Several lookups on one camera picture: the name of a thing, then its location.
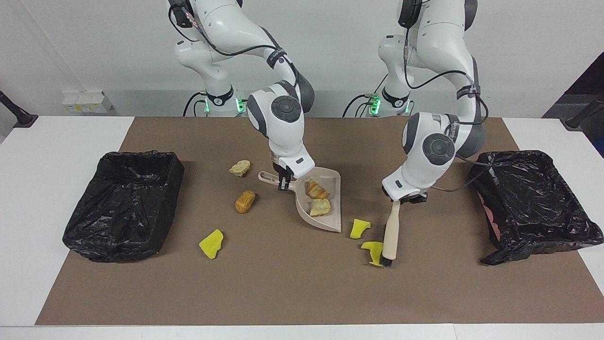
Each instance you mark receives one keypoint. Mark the black stand leg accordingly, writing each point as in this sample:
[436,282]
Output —
[583,113]
[16,113]

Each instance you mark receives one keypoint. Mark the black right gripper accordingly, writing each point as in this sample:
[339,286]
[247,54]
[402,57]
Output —
[279,171]

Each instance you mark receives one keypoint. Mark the brown bread roll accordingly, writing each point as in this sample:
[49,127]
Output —
[245,201]

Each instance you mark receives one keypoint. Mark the beige hand brush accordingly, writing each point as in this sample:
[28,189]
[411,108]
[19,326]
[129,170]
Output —
[390,231]

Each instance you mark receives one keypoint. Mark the striped croissant piece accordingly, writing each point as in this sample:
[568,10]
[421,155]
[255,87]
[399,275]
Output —
[317,190]

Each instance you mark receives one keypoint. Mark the white wall socket box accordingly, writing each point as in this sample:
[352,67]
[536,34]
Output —
[87,101]

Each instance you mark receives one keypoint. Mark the brown table mat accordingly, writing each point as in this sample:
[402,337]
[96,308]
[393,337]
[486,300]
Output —
[283,302]

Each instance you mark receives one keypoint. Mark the pale bread chunk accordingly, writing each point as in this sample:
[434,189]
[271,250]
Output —
[320,208]
[239,168]

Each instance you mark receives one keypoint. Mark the large yellow sponge piece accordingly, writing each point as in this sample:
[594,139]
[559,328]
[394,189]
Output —
[373,250]

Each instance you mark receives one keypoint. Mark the black bag lined pink bin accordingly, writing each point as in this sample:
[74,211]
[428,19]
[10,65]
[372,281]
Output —
[533,203]

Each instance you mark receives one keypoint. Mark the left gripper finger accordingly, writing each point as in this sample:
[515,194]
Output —
[388,193]
[414,198]

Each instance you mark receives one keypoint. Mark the beige plastic dustpan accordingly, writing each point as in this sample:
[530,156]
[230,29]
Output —
[330,222]

